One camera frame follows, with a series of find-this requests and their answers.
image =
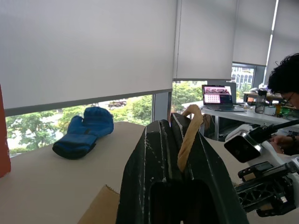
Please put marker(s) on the cluttered wooden desk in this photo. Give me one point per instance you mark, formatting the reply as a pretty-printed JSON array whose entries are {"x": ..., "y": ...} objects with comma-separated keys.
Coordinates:
[{"x": 254, "y": 94}]

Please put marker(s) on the open grey laptop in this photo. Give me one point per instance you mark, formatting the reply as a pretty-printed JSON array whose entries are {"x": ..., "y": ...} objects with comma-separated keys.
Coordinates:
[{"x": 217, "y": 96}]

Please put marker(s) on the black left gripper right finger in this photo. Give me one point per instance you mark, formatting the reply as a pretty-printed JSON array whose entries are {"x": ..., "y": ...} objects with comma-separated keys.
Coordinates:
[{"x": 210, "y": 168}]

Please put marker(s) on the white office desk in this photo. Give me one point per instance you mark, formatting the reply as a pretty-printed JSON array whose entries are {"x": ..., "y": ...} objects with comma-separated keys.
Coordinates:
[{"x": 247, "y": 115}]

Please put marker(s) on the dark drinking bottle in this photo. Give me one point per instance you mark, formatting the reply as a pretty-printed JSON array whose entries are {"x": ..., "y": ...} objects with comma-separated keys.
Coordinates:
[{"x": 260, "y": 102}]

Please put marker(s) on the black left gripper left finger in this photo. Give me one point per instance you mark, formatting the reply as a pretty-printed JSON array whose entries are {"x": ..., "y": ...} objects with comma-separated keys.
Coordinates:
[{"x": 140, "y": 163}]

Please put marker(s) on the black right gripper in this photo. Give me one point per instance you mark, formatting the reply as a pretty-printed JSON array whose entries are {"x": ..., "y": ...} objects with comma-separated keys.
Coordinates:
[{"x": 288, "y": 193}]

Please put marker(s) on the person's bare hand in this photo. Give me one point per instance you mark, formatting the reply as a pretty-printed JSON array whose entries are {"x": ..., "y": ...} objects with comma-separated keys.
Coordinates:
[{"x": 281, "y": 142}]

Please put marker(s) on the narrow white roller blind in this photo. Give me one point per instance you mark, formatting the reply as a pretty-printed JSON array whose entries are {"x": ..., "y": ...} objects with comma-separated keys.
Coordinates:
[{"x": 253, "y": 30}]

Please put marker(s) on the blue boxing glove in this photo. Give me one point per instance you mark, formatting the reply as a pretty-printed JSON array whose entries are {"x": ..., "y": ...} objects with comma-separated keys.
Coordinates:
[{"x": 90, "y": 130}]

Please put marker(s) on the orange-red box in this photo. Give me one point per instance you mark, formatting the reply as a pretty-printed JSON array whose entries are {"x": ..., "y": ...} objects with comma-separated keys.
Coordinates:
[{"x": 3, "y": 140}]

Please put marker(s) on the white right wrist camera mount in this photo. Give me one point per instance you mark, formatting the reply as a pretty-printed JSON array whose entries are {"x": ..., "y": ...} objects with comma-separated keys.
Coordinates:
[{"x": 245, "y": 148}]

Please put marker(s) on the grey window frame pillar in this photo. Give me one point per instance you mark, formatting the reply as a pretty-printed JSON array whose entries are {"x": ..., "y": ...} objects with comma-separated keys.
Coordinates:
[{"x": 161, "y": 107}]

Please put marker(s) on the wide white roller blind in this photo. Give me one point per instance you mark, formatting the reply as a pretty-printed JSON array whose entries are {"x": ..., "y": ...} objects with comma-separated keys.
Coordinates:
[{"x": 86, "y": 46}]

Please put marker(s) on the medium white roller blind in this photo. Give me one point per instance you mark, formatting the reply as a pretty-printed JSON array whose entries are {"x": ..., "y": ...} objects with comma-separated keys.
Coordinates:
[{"x": 205, "y": 39}]

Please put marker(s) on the person with black hair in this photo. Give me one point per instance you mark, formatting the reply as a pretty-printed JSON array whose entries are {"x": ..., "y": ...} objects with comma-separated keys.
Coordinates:
[{"x": 283, "y": 77}]

